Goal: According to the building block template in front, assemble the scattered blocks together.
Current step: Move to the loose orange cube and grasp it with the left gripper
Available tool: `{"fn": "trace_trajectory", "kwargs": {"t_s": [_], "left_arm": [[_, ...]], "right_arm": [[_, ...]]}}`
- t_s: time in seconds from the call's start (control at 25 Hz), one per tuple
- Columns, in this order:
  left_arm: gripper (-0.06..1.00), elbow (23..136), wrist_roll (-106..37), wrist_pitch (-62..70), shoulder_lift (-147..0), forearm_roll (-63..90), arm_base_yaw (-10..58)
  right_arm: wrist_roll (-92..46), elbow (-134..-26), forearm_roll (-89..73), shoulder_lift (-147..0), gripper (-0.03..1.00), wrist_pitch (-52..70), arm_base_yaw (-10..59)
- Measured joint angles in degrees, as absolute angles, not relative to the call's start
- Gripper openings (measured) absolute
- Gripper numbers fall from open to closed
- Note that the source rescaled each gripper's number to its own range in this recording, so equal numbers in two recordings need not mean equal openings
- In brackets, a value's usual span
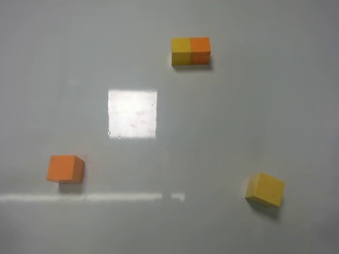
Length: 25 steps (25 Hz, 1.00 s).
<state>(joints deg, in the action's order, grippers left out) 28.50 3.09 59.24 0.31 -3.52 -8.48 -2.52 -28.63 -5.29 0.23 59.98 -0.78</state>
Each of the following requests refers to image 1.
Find orange template cube block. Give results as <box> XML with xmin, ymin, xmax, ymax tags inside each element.
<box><xmin>190</xmin><ymin>37</ymin><xmax>211</xmax><ymax>65</ymax></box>

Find yellow template cube block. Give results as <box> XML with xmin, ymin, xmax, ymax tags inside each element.
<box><xmin>171</xmin><ymin>38</ymin><xmax>191</xmax><ymax>66</ymax></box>

